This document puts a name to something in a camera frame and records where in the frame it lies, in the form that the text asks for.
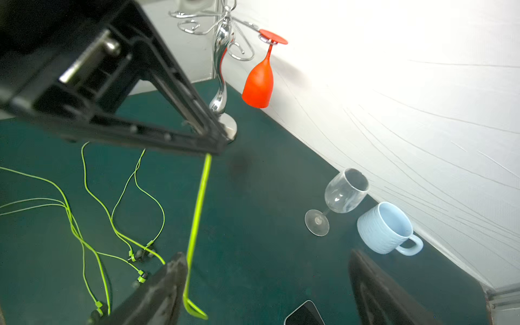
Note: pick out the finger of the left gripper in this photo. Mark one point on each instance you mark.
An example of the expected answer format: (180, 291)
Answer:
(165, 73)

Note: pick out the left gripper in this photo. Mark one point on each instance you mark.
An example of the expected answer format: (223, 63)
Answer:
(69, 65)

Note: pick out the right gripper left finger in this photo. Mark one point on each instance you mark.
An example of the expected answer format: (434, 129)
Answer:
(157, 301)

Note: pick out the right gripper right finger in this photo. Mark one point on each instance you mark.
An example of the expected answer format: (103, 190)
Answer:
(379, 298)

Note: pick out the silver-edged black smartphone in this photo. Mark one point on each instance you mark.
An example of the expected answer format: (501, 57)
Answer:
(306, 314)

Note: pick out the red plastic wine glass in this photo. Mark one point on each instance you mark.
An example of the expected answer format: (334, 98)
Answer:
(259, 85)

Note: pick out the light blue ceramic mug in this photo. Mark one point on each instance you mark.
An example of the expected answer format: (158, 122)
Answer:
(386, 228)

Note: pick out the chrome wine glass rack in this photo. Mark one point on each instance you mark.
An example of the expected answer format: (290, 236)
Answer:
(217, 17)

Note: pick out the clear wine glass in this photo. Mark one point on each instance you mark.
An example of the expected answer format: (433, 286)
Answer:
(342, 195)

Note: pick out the green table mat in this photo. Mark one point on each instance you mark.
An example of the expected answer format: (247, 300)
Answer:
(255, 260)

